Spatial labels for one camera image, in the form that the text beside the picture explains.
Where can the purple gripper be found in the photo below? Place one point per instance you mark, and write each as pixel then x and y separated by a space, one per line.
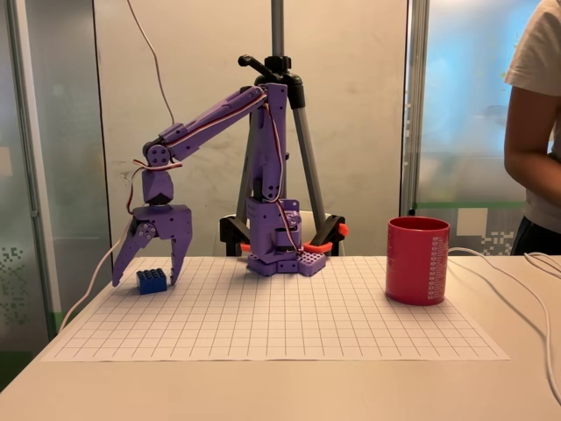
pixel 168 221

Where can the blue toy brick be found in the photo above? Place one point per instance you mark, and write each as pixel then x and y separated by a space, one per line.
pixel 151 283

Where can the purple robot arm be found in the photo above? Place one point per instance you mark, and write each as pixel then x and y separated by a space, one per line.
pixel 263 175

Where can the red cup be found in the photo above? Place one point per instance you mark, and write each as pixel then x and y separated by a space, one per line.
pixel 412 263

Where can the black orange clamp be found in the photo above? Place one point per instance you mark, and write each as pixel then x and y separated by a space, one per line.
pixel 333 228
pixel 228 232

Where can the white grid paper sheet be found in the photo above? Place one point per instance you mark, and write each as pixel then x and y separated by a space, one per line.
pixel 271 316

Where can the person in white t-shirt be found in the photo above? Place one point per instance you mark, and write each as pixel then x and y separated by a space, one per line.
pixel 543 44

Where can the aluminium frame post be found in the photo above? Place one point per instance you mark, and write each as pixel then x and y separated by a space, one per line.
pixel 33 197
pixel 414 109

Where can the grey camera tripod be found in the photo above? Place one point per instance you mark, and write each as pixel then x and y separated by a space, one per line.
pixel 277 26

